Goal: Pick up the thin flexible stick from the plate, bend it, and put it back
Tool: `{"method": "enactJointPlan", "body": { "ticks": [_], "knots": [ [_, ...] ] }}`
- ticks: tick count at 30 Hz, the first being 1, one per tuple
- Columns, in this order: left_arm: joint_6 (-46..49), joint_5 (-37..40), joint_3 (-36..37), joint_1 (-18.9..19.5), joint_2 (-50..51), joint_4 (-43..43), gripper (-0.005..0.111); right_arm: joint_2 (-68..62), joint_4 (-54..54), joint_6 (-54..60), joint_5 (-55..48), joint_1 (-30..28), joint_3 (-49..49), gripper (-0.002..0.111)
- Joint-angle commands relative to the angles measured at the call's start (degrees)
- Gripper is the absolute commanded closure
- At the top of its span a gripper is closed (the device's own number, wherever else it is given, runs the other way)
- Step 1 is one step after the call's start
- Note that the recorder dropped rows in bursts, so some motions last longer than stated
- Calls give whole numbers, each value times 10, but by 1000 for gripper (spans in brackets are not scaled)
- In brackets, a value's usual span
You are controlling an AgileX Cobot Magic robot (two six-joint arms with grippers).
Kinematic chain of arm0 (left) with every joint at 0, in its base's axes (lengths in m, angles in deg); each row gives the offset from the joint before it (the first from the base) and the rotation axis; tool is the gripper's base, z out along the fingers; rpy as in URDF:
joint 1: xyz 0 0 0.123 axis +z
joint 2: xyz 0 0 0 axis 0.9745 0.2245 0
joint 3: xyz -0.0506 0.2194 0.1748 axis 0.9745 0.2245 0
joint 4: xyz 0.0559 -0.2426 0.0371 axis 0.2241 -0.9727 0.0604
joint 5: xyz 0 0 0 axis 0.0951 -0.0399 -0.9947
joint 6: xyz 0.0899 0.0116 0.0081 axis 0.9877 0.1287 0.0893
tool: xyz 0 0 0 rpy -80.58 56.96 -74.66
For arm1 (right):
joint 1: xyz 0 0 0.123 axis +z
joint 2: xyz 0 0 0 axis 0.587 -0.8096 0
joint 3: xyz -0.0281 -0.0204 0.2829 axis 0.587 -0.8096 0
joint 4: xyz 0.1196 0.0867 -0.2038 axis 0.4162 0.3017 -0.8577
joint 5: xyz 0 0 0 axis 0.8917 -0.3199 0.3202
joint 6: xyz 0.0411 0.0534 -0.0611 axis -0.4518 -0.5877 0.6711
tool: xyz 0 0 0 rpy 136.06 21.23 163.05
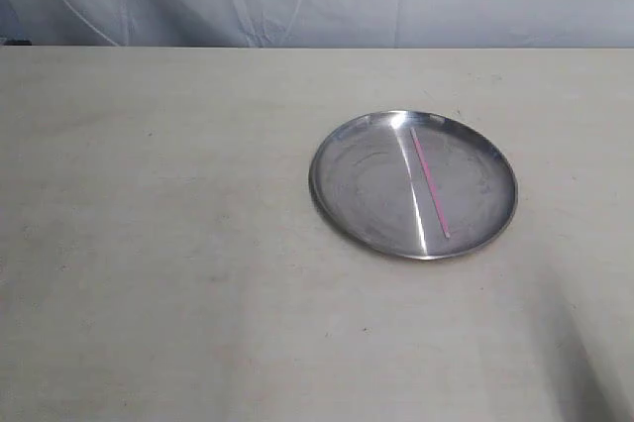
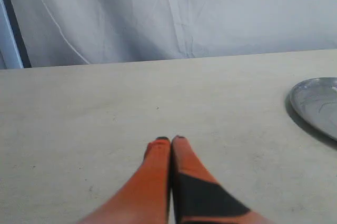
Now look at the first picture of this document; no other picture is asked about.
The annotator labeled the purple translucent plastic tube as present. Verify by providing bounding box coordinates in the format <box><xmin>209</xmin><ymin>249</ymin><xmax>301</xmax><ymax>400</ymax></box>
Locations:
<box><xmin>409</xmin><ymin>127</ymin><xmax>451</xmax><ymax>240</ymax></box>

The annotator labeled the round stainless steel plate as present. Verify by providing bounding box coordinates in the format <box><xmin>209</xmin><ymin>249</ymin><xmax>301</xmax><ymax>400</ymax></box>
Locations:
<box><xmin>308</xmin><ymin>110</ymin><xmax>519</xmax><ymax>261</ymax></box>

